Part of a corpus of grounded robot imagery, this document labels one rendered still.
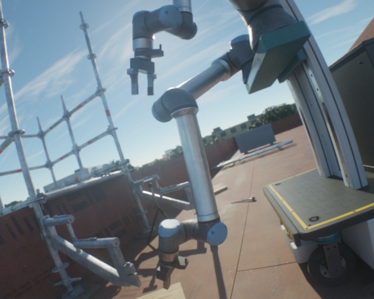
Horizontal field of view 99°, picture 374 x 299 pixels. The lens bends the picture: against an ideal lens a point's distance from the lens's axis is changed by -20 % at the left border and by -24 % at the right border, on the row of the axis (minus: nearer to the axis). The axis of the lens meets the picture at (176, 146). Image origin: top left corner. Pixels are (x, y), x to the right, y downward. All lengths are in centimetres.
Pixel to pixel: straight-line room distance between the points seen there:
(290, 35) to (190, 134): 49
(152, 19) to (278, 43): 47
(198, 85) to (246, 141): 560
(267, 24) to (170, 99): 45
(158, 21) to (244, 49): 58
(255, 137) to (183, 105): 585
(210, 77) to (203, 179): 60
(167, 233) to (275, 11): 91
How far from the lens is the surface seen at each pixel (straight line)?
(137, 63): 83
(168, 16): 81
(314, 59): 92
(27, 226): 165
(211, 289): 113
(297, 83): 114
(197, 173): 74
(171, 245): 86
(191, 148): 75
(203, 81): 108
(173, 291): 119
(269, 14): 78
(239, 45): 125
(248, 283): 110
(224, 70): 126
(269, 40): 71
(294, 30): 75
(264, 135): 655
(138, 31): 89
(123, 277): 114
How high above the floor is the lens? 69
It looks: 3 degrees up
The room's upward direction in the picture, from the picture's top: 20 degrees counter-clockwise
